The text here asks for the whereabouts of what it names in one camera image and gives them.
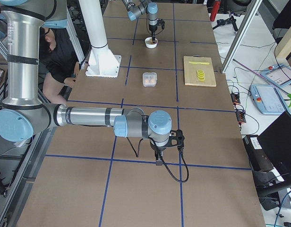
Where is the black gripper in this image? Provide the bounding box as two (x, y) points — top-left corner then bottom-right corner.
(151, 142), (166, 166)
(150, 24), (158, 44)

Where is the clear plastic egg box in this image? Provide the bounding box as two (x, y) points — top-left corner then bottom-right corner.
(142, 72), (157, 87)

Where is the black computer box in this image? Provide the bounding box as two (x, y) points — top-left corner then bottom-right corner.
(243, 135), (273, 172)

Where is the white ceramic bowl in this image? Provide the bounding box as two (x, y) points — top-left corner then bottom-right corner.
(145, 37), (158, 49)

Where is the yellow plastic knife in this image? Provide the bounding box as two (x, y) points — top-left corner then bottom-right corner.
(188, 61), (210, 65)

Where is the wooden cutting board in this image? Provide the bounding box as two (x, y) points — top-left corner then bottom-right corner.
(183, 56), (216, 87)

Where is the orange electronics board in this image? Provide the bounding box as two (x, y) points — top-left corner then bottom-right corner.
(235, 110), (246, 124)
(231, 93), (240, 105)

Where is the seated person in black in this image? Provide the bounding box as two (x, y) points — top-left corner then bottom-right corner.
(39, 27), (79, 105)

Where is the teach pendant near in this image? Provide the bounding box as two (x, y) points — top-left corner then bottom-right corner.
(250, 84), (287, 115)

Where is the teach pendant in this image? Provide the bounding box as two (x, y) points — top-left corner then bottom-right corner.
(250, 84), (287, 115)
(260, 64), (291, 88)

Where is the teach pendant far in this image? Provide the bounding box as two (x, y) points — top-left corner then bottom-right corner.
(260, 64), (291, 88)

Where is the grabber stick green tip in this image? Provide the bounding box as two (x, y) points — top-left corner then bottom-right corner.
(233, 59), (291, 107)

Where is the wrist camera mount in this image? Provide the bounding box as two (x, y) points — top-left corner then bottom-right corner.
(167, 129), (185, 148)
(157, 18), (165, 30)

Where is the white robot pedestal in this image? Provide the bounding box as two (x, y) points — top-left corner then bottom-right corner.
(79, 0), (121, 78)

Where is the black tripod camera stand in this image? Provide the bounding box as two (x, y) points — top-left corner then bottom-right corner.
(213, 10), (241, 32)

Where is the aluminium frame post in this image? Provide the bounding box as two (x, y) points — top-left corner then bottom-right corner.
(221, 0), (262, 73)

